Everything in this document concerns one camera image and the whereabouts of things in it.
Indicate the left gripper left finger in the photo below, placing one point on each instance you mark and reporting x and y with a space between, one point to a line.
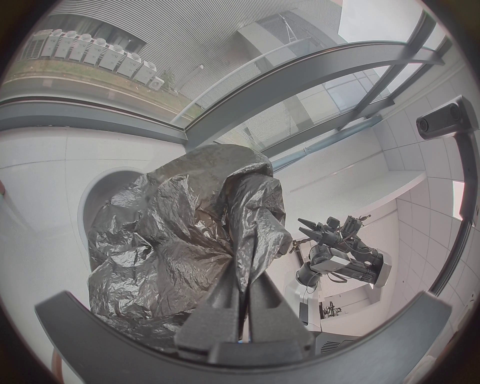
219 315

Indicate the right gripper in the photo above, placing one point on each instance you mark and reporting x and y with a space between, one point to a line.
325 237

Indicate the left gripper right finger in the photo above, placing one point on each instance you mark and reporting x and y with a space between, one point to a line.
268 318

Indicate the black plastic bag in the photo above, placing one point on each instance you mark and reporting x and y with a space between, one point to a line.
165 232

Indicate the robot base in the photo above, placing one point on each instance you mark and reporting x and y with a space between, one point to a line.
305 303

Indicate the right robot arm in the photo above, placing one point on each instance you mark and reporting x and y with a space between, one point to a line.
360 264

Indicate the white trash bin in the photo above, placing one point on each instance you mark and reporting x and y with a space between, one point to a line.
84 210

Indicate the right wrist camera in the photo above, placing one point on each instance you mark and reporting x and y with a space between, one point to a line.
332 222

